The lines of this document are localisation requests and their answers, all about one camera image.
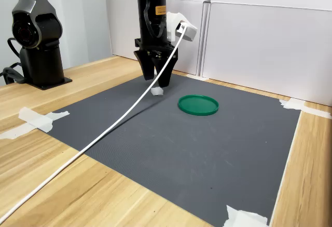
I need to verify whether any white camera box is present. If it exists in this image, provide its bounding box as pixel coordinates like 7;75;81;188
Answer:
165;11;198;43

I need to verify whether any white camera cable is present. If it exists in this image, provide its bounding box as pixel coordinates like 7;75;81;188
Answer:
0;23;188;222

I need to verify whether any white masking tape patch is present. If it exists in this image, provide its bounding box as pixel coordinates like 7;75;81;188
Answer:
279;97;332;120
185;73;208;82
0;106;71;140
223;205;269;227

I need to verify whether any round green lid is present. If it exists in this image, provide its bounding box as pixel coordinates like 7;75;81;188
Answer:
177;95;219;116

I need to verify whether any black braided cable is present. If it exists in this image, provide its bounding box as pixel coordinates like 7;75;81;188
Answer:
0;62;26;85

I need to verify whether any white partition panel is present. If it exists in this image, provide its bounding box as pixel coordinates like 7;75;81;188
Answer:
202;0;332;107
105;0;210;76

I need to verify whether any dark grey mat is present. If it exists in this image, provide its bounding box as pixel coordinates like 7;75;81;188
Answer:
45;72;301;227

